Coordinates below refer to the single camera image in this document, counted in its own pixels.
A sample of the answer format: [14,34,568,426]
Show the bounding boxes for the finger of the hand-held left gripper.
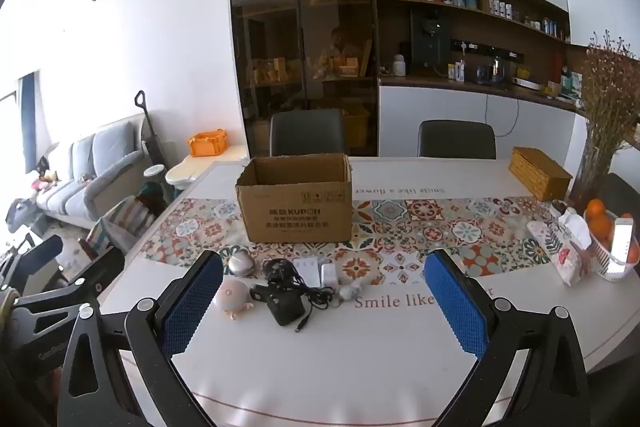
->
[12,248,126,315]
[0,234,64,293]

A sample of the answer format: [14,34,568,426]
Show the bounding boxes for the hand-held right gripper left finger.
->
[57,249,224,427]

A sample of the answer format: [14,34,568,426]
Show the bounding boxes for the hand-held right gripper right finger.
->
[424,248,593,427]

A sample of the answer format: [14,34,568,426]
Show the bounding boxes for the black round cable hub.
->
[262,258,296,283]

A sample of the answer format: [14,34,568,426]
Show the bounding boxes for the white cube charger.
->
[320,263,341,292]

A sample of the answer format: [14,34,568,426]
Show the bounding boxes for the brown cardboard box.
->
[236,153,353,244]

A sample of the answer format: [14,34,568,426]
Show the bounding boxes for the pink round toy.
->
[212,279,251,320]

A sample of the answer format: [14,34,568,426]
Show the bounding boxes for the striped fabric chair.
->
[80,194,161,258]

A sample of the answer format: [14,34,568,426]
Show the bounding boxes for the silver round case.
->
[228,252,257,279]

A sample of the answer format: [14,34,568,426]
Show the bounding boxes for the plush toy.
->
[31,168,60,194]

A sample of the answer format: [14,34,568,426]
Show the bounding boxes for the patterned tablecloth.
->
[112,157,640,427]

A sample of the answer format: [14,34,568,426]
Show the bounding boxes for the grey sofa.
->
[32,114,158,230]

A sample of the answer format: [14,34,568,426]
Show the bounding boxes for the floral packet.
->
[526,219,566,259]

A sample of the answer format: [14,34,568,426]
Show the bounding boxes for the small grey white gadget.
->
[334,284,362,308]

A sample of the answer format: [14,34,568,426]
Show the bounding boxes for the white multi-port USB charger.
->
[293,258,323,289]

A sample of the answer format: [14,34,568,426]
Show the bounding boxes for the white baby high chair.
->
[165,144,249,202]

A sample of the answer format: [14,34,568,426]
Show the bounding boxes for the upright vacuum cleaner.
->
[135,90,168,180]

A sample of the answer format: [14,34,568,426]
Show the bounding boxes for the blue curtain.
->
[17,74,38,142]

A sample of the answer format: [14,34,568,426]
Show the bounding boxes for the white plastic basket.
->
[585,217,639,282]

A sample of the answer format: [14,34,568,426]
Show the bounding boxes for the orange plastic crate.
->
[187,130,228,158]

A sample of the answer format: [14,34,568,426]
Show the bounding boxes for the dark dining chair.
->
[600,172,640,214]
[269,109,348,158]
[417,120,497,160]

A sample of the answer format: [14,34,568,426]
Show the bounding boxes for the white rectangular box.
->
[607,218,635,275]

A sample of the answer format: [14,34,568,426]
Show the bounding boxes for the glass vase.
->
[570,144,618,212]

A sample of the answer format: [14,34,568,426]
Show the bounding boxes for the white lower cabinet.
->
[378,79,588,160]

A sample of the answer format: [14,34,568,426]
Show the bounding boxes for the dried flowers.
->
[580,29,640,168]

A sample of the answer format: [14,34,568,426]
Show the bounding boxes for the black coffee machine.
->
[410,9,451,68]

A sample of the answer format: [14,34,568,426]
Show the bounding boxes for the dark glass cabinet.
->
[229,0,379,158]

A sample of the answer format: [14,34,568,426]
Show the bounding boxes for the black power adapter with cable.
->
[250,274,337,334]

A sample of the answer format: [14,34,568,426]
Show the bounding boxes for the black wall cable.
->
[482,94,521,138]

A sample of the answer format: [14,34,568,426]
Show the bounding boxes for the wooden wall shelf unit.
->
[370,0,588,108]

